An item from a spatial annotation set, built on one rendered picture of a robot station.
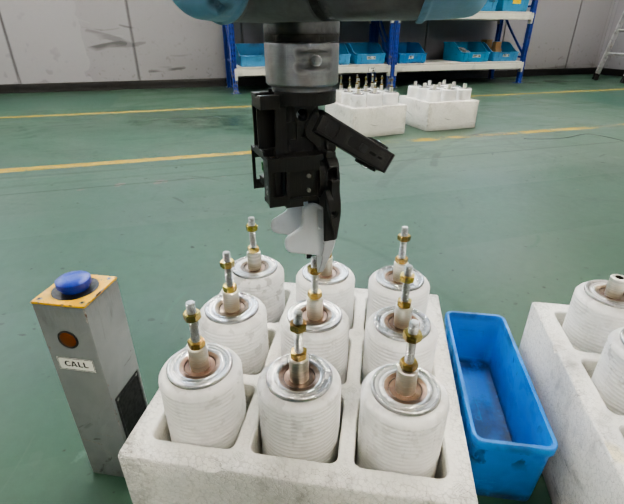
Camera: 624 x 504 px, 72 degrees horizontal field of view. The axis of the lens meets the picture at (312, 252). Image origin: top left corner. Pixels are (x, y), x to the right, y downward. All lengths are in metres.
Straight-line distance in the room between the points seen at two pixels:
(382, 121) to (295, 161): 2.39
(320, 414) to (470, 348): 0.50
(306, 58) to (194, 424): 0.40
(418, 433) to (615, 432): 0.26
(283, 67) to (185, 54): 5.12
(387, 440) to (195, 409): 0.21
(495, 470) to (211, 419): 0.40
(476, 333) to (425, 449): 0.43
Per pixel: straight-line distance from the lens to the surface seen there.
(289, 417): 0.48
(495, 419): 0.85
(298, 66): 0.44
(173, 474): 0.56
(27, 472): 0.85
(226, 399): 0.52
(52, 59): 5.69
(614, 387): 0.68
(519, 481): 0.73
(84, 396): 0.67
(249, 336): 0.59
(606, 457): 0.63
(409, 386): 0.48
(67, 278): 0.60
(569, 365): 0.72
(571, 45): 7.91
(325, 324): 0.57
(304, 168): 0.46
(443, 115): 3.09
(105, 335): 0.61
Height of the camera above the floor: 0.60
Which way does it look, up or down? 28 degrees down
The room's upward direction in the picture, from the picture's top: straight up
